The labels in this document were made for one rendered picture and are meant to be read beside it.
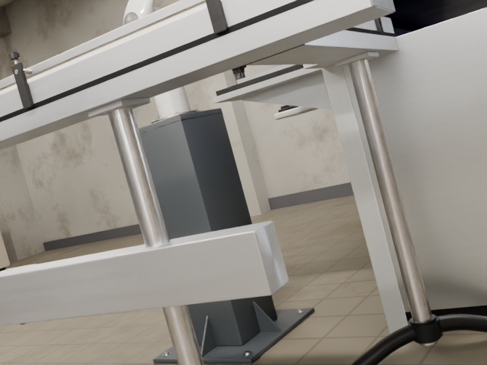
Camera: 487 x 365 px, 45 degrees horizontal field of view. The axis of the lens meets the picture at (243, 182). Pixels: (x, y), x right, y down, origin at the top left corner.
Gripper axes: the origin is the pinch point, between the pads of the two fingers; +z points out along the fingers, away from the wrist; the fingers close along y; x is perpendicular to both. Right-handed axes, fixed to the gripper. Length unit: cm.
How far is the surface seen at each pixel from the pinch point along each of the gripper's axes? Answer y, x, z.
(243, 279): -93, -40, 44
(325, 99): -2.6, -29.1, 14.0
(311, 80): -2.6, -26.3, 7.2
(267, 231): -88, -45, 37
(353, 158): -13, -37, 34
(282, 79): -11.1, -20.4, 4.9
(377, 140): -34, -52, 28
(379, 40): -30, -57, 4
